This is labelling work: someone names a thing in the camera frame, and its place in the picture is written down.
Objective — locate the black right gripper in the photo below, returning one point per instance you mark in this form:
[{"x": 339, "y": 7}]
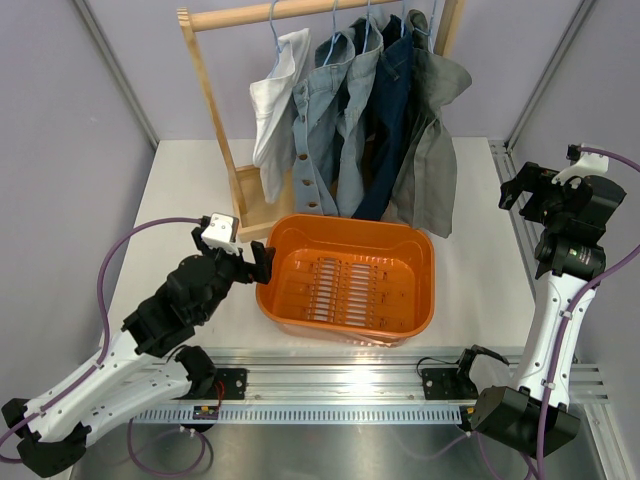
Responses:
[{"x": 535, "y": 191}]

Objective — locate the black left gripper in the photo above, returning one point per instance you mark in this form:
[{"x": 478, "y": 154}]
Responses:
[{"x": 239, "y": 265}]

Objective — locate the grey pleated skirt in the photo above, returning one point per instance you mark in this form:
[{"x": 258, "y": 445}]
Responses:
[{"x": 424, "y": 192}]

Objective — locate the light denim jacket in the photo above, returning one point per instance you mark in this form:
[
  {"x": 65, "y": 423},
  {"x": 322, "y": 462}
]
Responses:
[{"x": 320, "y": 100}]

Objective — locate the white shirt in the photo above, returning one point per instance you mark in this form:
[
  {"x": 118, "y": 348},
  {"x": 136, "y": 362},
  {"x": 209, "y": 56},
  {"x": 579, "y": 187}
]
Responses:
[{"x": 272, "y": 101}]

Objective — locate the dark blue denim garment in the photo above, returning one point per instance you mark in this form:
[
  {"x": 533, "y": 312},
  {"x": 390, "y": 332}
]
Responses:
[{"x": 388, "y": 102}]

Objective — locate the light blue grey-skirt hanger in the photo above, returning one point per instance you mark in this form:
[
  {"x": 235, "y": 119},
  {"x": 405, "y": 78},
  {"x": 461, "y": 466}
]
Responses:
[{"x": 430, "y": 30}]

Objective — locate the light blue denim skirt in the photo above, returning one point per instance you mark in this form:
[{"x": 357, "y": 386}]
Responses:
[{"x": 352, "y": 123}]

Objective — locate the light blue dark-denim hanger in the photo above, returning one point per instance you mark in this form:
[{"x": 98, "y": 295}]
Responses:
[{"x": 403, "y": 18}]

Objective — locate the light blue shirt hanger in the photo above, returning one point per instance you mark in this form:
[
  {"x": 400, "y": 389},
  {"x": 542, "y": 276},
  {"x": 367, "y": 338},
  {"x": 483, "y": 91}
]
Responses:
[{"x": 274, "y": 32}]

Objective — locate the light blue jacket hanger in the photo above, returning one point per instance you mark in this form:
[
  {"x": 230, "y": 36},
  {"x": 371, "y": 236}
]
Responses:
[{"x": 332, "y": 35}]

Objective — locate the light blue skirt hanger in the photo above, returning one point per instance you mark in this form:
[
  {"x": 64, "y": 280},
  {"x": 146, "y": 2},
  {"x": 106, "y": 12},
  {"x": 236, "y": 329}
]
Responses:
[{"x": 369, "y": 28}]

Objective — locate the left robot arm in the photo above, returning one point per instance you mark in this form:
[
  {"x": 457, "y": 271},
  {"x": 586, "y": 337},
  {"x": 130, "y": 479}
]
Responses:
[{"x": 146, "y": 363}]

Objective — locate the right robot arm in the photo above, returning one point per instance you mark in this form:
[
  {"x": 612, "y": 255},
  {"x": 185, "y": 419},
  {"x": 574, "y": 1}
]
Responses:
[{"x": 528, "y": 409}]

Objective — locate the wooden clothes rack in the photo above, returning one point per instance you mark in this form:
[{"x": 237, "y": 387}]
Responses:
[{"x": 256, "y": 216}]

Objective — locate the orange plastic basket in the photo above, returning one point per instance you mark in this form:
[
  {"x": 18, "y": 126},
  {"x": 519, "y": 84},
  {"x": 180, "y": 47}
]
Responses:
[{"x": 351, "y": 281}]

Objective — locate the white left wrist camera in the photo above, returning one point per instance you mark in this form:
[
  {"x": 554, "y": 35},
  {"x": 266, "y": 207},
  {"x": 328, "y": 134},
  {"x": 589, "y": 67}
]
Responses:
[{"x": 217, "y": 231}]

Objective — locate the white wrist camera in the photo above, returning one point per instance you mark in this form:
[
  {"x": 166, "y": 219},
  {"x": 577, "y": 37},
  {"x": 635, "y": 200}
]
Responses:
[
  {"x": 584, "y": 160},
  {"x": 217, "y": 231}
]

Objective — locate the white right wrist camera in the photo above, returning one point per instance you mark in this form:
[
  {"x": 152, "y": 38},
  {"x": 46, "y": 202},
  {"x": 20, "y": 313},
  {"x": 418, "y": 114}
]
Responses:
[{"x": 584, "y": 160}]

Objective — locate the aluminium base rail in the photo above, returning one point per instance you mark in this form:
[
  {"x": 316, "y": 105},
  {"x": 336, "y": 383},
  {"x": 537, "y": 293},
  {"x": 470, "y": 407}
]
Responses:
[{"x": 304, "y": 387}]

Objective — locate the aluminium corner post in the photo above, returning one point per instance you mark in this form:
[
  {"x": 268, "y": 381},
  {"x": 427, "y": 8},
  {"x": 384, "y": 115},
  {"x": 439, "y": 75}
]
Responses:
[
  {"x": 107, "y": 55},
  {"x": 572, "y": 30}
]

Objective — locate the left aluminium corner post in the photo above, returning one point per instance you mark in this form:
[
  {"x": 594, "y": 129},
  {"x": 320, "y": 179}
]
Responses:
[{"x": 107, "y": 55}]

